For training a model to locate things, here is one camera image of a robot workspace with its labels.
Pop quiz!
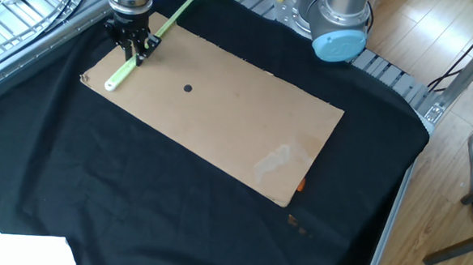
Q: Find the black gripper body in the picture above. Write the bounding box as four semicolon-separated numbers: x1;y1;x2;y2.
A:
111;6;152;36

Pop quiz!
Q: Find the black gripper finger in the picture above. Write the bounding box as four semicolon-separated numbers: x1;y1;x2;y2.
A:
133;29;163;69
101;19;137;62

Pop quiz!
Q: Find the pale green plastic flyswatter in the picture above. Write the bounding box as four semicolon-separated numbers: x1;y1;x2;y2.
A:
103;0;228;99

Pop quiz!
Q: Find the brown cardboard sheet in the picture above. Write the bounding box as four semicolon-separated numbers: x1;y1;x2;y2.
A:
74;6;350;211

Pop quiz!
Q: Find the black table cloth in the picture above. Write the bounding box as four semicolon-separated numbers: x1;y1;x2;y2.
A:
0;0;438;265

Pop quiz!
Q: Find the large white paper sheet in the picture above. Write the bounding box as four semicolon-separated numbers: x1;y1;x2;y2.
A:
0;232;79;265

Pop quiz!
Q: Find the aluminium table edge rail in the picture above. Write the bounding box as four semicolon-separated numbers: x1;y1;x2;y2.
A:
0;0;113;114

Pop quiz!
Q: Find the aluminium corner post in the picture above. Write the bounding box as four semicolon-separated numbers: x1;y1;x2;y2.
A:
423;31;473;126

